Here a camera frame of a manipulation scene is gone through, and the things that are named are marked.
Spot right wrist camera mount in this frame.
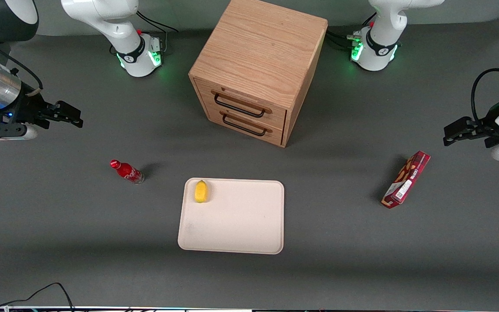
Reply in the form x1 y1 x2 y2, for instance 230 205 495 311
0 123 39 142

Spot wooden two-drawer cabinet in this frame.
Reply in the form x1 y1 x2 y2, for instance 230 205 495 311
188 0 329 148

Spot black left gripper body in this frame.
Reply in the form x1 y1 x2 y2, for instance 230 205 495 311
474 108 499 149

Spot beige plastic tray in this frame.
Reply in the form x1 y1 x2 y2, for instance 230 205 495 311
178 178 285 255

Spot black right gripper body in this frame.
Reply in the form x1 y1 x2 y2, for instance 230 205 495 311
5 84 59 129

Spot black metal drawer handle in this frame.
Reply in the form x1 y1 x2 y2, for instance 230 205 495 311
222 114 268 137
214 93 266 118

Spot red coke bottle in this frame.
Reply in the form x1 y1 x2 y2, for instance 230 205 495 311
110 159 145 185

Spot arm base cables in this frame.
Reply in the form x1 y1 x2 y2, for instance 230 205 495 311
136 10 179 56
325 13 376 51

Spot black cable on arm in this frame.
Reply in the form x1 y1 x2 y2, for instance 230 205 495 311
470 68 499 124
0 34 44 91

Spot red cookie box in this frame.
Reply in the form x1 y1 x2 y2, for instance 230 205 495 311
381 150 431 209

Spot yellow lemon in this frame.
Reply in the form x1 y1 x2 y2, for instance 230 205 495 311
194 180 208 204

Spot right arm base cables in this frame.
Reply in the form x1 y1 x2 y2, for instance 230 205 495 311
136 10 179 56

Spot black floor cable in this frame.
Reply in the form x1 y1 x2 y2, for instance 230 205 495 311
0 283 75 312

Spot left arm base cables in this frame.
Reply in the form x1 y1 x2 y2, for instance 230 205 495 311
325 13 376 51

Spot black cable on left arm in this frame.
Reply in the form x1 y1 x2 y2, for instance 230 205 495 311
470 68 499 124

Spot wooden drawer front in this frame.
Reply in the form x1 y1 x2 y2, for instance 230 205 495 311
193 77 288 131
205 104 285 146

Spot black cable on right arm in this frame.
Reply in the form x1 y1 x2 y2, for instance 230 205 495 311
0 34 44 91

